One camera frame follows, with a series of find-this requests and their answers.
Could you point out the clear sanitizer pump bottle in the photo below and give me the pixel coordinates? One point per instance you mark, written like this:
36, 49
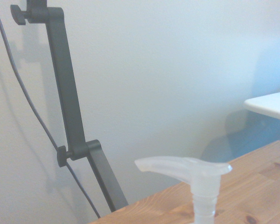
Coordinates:
204, 182

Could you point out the white side table top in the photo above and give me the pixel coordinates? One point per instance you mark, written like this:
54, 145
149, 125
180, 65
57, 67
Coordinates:
270, 105

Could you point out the black jointed camera stand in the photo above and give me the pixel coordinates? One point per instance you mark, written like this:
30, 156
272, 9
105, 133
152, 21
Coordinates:
67, 98

